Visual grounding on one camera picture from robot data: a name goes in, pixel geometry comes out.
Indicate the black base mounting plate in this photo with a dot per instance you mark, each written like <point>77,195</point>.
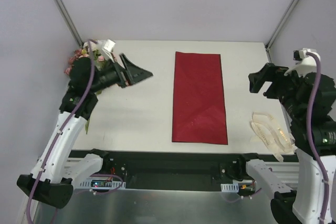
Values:
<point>177,182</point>

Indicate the cream printed ribbon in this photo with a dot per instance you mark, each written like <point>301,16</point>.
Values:
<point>267,130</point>

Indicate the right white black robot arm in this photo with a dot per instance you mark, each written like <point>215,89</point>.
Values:
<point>308,101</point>

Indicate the left white cable duct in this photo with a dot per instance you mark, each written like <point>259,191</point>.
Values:
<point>101,184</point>

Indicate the right white cable duct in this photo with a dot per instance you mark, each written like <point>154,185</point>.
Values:
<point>230,188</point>

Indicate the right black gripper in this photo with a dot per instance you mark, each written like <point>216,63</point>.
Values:
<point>274,84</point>

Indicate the aluminium front rail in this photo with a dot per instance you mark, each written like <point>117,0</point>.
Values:
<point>278,167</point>

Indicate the light pink rose stem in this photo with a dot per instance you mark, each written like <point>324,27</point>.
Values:
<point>100,61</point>

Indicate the right aluminium frame post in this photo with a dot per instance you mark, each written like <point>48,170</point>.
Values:
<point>289,10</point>

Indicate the white rose stem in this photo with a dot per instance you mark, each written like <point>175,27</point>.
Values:
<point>94,45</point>

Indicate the left aluminium frame post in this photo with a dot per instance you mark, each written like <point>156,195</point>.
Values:
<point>70,24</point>

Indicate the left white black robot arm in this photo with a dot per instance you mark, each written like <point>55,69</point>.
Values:
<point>49,181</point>

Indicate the orange brown rose stem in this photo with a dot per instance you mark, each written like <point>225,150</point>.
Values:
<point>88,121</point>

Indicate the aluminium frame post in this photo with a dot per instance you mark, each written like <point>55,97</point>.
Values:
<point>70,24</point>
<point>289,10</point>

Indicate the white cable duct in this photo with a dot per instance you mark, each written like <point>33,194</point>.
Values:
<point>101,184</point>
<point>230,188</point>

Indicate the dark red wrapping cloth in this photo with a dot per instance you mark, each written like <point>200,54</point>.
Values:
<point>199,114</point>

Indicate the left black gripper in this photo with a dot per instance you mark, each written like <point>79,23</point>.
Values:
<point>123,76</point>

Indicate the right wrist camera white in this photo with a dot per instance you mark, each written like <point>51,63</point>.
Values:
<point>305,63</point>

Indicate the mauve rose stem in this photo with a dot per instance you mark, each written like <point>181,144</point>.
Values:
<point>79,53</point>

